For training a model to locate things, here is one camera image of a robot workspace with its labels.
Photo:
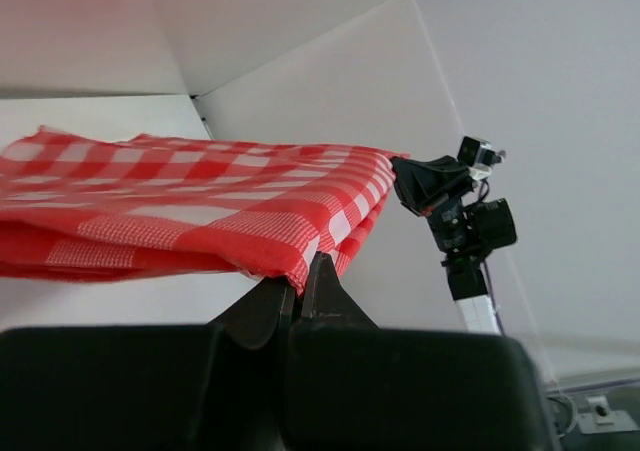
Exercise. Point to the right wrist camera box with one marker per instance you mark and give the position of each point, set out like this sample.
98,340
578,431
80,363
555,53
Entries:
479,156

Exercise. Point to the red white checkered cloth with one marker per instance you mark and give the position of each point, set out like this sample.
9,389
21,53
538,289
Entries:
80,210

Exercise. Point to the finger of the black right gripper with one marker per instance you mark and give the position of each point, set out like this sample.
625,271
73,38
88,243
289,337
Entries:
423,186

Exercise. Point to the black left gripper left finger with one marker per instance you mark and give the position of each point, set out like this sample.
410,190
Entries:
147,387

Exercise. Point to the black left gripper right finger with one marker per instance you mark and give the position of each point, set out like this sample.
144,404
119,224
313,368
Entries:
352,385

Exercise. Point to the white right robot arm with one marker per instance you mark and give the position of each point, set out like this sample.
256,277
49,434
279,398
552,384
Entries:
468,278

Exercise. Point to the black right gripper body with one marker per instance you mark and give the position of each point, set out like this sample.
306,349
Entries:
454,227

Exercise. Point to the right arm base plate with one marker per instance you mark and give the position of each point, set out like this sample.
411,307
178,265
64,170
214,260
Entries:
599,418

